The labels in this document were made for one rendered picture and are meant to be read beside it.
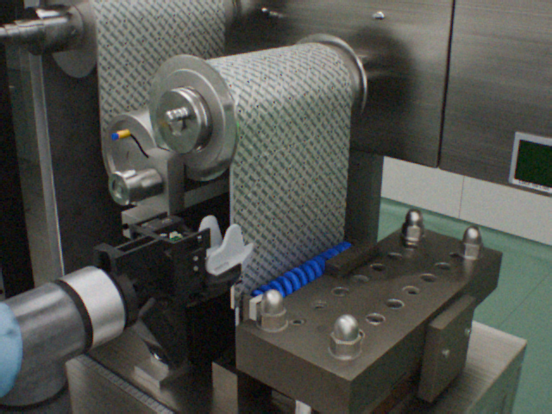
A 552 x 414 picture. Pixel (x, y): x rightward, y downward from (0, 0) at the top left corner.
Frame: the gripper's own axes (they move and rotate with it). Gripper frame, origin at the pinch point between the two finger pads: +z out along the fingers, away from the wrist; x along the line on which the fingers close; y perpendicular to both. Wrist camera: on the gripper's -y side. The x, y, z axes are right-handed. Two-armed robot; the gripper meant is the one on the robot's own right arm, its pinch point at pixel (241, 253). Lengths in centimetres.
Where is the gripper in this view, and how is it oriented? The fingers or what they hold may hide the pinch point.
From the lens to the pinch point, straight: 80.9
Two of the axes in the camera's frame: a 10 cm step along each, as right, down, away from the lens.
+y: 0.2, -9.3, -3.8
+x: -7.7, -2.5, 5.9
